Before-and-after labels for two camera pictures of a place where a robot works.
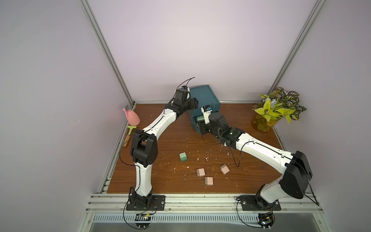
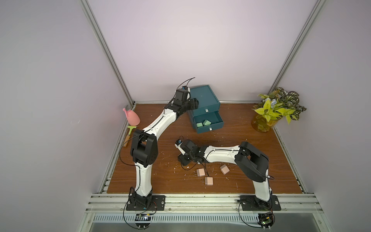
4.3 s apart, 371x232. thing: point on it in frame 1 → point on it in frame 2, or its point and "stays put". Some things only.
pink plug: x=224 y=169 stays put
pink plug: x=200 y=172 stays put
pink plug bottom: x=208 y=181 stays put
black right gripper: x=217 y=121 → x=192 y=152
